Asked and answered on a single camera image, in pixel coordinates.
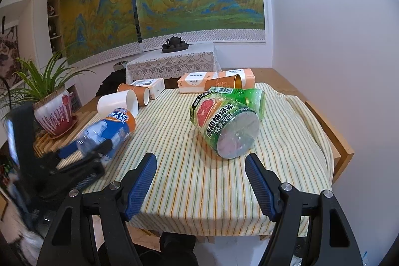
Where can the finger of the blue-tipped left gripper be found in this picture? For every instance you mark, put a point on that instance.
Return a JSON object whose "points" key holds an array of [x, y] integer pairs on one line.
{"points": [[68, 150]]}

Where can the wooden wall shelf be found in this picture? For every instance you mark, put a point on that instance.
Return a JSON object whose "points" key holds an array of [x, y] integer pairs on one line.
{"points": [[54, 25]]}

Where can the blue labelled plastic bottle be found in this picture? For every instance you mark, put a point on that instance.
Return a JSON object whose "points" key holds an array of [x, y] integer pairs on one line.
{"points": [[115, 127]]}

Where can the green landscape painting left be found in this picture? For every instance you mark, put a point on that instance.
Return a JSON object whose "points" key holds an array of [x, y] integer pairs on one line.
{"points": [[90, 27]]}

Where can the orange tissue pack right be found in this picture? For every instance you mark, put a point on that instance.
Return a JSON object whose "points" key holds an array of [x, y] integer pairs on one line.
{"points": [[246, 74]]}

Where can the black teapot set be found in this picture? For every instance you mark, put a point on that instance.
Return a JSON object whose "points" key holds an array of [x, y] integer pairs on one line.
{"points": [[174, 44]]}

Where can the brown paper cup left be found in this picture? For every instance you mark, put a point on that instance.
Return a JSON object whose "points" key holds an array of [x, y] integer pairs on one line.
{"points": [[142, 93]]}

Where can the orange tissue pack left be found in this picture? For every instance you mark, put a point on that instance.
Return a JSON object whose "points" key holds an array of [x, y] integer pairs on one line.
{"points": [[194, 82]]}

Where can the white paper cup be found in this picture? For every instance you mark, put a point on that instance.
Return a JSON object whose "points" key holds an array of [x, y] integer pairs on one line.
{"points": [[125, 99]]}

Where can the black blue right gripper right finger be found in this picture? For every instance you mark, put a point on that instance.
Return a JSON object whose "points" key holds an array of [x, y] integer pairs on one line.
{"points": [[330, 240]]}

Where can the green grapefruit tea bottle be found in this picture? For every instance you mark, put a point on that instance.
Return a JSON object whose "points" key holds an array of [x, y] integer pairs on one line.
{"points": [[229, 119]]}

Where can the brown paper cup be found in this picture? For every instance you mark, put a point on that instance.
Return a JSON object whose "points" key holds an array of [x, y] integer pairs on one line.
{"points": [[142, 93], [231, 82]]}

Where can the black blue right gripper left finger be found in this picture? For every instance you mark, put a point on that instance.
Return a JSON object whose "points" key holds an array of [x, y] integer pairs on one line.
{"points": [[90, 229]]}

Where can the striped yellow tablecloth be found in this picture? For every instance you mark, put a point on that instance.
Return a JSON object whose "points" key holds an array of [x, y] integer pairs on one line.
{"points": [[195, 191]]}

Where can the wooden table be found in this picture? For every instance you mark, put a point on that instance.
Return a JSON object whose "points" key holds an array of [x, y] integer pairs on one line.
{"points": [[342, 151]]}

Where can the brown paper cup right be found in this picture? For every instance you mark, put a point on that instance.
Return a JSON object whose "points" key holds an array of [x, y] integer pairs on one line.
{"points": [[231, 82]]}

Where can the white small carton box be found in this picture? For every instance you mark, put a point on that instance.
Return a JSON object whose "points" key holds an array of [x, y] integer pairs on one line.
{"points": [[155, 85]]}

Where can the red floral wall picture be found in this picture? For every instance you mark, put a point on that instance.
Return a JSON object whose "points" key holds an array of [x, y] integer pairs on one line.
{"points": [[10, 63]]}

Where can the green potted plant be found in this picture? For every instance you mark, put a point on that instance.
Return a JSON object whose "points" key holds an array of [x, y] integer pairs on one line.
{"points": [[38, 84]]}

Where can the orange tissue pack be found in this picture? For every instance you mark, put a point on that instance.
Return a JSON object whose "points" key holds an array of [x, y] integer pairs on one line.
{"points": [[246, 74], [194, 82]]}

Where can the white lace covered table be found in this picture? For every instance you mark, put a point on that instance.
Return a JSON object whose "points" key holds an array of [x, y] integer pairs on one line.
{"points": [[156, 64]]}

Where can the red white ceramic pot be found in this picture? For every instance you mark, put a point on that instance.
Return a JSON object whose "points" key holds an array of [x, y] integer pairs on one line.
{"points": [[54, 112]]}

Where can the wooden slatted tray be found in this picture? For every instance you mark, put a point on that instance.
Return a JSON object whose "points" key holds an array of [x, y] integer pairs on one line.
{"points": [[44, 142]]}

